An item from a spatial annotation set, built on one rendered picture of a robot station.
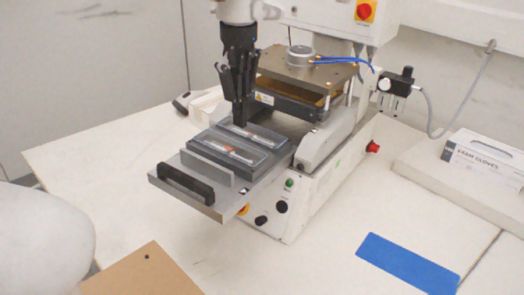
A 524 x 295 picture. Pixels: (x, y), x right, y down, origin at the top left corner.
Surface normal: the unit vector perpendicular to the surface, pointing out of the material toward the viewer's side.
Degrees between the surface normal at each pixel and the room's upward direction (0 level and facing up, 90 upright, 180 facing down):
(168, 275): 4
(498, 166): 87
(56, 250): 65
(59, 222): 45
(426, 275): 0
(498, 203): 0
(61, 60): 90
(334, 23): 90
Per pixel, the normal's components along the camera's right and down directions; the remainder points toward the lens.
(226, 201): 0.04, -0.81
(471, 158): -0.72, 0.38
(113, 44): 0.68, 0.44
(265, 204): -0.51, 0.07
